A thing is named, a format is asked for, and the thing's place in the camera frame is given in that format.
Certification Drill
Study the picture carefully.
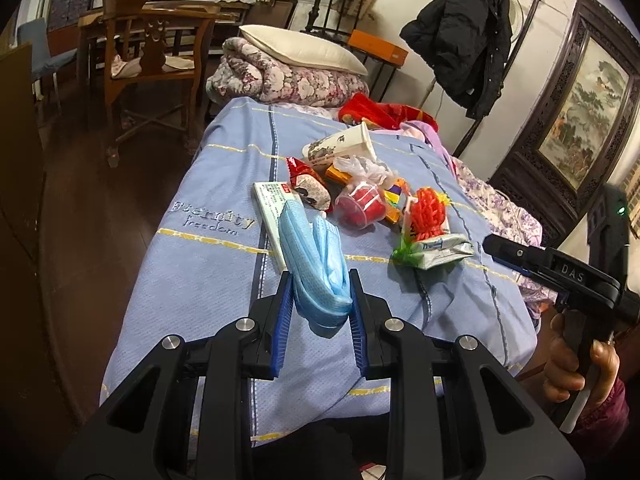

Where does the red patterned cloth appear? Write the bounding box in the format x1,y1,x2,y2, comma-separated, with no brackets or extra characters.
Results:
339,92,426,132

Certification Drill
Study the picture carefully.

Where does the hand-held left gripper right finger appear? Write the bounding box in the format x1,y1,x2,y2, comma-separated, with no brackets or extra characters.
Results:
349,269,586,480

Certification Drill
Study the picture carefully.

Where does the wooden cabinet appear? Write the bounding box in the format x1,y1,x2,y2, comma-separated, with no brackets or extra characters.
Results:
0,42,48,243

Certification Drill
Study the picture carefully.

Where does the white paper cup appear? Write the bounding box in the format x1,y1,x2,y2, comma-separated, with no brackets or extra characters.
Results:
302,124,377,168

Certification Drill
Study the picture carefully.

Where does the red snack packet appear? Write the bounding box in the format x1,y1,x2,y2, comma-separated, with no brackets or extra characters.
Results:
285,156,333,213

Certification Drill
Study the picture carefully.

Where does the person's right forearm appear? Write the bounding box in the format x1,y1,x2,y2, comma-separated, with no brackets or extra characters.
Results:
570,330,640,443

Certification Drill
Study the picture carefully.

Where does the orange box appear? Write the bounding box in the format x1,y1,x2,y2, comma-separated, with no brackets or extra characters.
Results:
347,30,408,67

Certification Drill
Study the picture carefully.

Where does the white medicine box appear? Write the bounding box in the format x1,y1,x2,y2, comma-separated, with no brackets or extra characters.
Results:
253,181,297,271

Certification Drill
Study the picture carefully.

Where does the black metal side table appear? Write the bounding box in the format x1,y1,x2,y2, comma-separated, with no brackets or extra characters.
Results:
367,57,401,103

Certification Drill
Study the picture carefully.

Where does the dark floral quilt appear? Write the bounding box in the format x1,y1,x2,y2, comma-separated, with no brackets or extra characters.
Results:
206,37,371,109

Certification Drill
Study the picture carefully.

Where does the person's right hand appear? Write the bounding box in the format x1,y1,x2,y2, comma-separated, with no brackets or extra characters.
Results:
542,310,622,407

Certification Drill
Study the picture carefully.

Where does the blue face mask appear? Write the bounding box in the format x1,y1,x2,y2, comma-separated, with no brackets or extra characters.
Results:
277,200,353,333

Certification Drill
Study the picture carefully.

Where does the black round stand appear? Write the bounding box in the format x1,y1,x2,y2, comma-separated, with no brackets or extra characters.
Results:
305,0,368,37

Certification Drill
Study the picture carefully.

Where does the blue chair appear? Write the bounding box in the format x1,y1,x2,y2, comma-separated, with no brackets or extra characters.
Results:
17,17,76,111

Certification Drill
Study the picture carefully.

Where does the black metal coat rack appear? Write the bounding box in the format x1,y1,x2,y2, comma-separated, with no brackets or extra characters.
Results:
452,0,553,158

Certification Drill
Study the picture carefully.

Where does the green white packet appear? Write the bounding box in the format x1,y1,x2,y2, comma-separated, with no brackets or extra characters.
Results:
391,232,475,271

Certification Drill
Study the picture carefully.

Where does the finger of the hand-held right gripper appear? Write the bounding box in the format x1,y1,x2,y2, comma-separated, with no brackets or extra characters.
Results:
482,235,551,282

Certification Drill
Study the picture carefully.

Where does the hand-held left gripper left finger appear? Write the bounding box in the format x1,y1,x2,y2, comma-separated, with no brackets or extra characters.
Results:
55,270,296,480

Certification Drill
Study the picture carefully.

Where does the red foam net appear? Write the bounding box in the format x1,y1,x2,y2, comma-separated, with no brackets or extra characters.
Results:
407,187,452,241

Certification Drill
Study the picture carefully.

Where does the light blue blanket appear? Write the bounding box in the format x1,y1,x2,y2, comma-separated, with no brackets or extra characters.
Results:
100,97,538,448

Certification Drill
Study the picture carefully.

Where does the lilac cloth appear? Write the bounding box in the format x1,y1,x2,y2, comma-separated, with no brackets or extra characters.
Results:
400,120,441,147

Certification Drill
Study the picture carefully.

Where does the wooden armchair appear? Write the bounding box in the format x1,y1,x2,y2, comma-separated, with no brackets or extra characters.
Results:
102,0,236,168

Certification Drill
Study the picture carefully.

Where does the black jacket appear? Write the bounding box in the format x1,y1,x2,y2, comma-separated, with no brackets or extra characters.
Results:
400,0,513,109

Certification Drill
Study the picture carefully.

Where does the carved framed painting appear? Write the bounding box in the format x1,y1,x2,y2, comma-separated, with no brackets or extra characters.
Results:
487,0,640,235

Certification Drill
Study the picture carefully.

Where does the cream pillow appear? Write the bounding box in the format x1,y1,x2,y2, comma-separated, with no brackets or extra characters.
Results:
239,25,368,77

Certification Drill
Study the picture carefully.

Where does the white plastic bag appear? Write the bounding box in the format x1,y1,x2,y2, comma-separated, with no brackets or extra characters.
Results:
332,156,398,192

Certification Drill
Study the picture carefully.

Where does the purple floral quilt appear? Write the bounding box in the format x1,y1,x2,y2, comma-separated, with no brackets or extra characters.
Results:
440,145,556,317

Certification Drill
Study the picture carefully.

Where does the colourful snack packet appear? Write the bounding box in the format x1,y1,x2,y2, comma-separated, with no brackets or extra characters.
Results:
382,177,413,224

